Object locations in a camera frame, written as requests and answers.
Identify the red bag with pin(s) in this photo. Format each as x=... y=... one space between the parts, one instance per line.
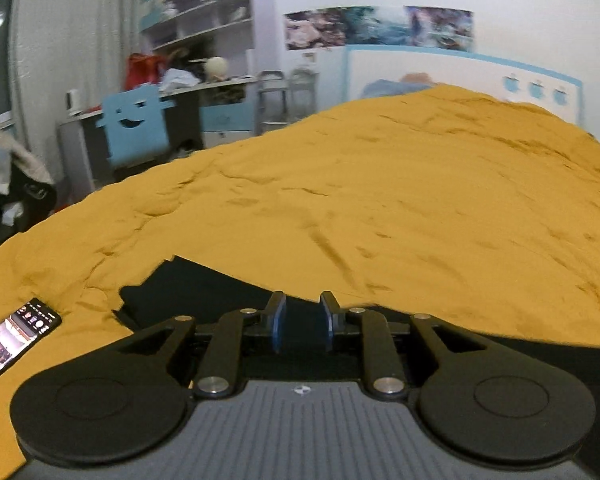
x=144 y=71

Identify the white curtain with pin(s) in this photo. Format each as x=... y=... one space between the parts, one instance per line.
x=75 y=35

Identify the blue pillow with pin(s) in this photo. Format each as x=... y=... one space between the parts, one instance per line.
x=387 y=89

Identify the black smartphone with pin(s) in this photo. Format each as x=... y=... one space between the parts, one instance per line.
x=15 y=336

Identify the small white box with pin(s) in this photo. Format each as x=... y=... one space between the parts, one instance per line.
x=73 y=99

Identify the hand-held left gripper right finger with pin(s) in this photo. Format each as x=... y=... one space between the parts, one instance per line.
x=326 y=321

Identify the fur-trimmed jacket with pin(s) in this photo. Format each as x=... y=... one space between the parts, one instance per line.
x=10 y=160

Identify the mustard yellow blanket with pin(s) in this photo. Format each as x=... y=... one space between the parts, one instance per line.
x=380 y=185

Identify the grey metal rack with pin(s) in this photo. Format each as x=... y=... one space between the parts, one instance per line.
x=285 y=100

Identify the white and blue headboard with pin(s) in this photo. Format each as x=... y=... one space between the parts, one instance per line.
x=460 y=75

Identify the blue smiling-face chair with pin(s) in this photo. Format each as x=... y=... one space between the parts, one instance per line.
x=136 y=130

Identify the pile of light clothes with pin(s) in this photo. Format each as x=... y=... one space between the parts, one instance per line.
x=179 y=80

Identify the wall poster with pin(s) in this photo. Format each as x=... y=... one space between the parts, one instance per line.
x=380 y=26

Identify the white and blue bookshelf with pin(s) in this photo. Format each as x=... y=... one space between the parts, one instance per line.
x=200 y=10

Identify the black pants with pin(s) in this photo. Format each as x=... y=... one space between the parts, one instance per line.
x=205 y=291

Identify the beige round ball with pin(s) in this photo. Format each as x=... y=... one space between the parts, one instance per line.
x=216 y=68

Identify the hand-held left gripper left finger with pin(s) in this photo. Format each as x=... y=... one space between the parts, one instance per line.
x=278 y=321

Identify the grey desk with blue drawer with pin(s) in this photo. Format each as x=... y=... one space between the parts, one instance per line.
x=220 y=119

